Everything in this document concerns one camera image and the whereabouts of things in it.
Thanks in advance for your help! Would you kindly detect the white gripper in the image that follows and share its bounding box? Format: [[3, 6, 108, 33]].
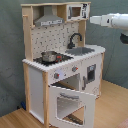
[[90, 16, 102, 25]]

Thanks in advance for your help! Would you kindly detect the white toy microwave door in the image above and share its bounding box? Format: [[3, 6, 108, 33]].
[[67, 4, 89, 21]]

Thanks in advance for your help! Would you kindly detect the white oven door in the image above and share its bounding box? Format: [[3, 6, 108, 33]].
[[49, 86, 96, 128]]

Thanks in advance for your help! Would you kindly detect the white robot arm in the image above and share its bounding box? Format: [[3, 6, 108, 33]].
[[90, 13, 128, 44]]

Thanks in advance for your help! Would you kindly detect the wooden toy kitchen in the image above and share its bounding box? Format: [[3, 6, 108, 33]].
[[22, 2, 105, 128]]

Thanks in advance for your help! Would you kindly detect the grey toy sink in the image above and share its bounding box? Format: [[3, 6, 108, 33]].
[[66, 47, 94, 56]]

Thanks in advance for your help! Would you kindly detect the black toy faucet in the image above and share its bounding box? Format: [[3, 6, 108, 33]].
[[67, 33, 82, 49]]

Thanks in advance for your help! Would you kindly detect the grey range hood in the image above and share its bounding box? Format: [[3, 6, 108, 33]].
[[35, 6, 64, 27]]

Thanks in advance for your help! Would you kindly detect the grey ice dispenser panel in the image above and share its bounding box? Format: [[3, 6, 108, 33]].
[[87, 65, 96, 83]]

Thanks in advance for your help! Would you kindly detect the black toy stovetop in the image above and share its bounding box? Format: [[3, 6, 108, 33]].
[[34, 54, 71, 66]]

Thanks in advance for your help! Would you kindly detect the right red stove knob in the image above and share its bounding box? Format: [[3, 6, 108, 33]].
[[72, 66, 78, 72]]

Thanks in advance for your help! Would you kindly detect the red stove knob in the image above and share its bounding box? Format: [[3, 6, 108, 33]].
[[72, 66, 78, 72], [54, 73, 60, 79]]

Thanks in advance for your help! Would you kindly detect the small metal pot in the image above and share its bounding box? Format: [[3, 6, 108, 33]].
[[41, 51, 57, 62]]

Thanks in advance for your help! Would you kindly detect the left red stove knob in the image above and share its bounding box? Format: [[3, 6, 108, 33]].
[[54, 73, 60, 79]]

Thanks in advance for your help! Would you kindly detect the grey cabinet door handle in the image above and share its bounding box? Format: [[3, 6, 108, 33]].
[[82, 76, 87, 90]]

